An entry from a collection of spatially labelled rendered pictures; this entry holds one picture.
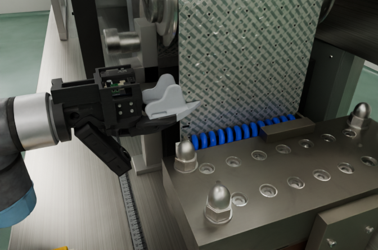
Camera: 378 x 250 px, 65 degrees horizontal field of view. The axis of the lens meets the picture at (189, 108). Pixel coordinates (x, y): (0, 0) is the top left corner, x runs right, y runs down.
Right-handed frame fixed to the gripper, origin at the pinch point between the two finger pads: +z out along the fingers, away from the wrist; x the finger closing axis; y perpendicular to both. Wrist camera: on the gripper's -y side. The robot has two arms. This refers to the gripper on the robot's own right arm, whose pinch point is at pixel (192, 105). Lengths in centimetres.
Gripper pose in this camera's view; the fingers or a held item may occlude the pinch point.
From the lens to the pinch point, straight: 48.3
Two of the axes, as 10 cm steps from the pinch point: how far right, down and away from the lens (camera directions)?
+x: -3.3, -4.9, 8.1
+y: 0.0, -8.5, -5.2
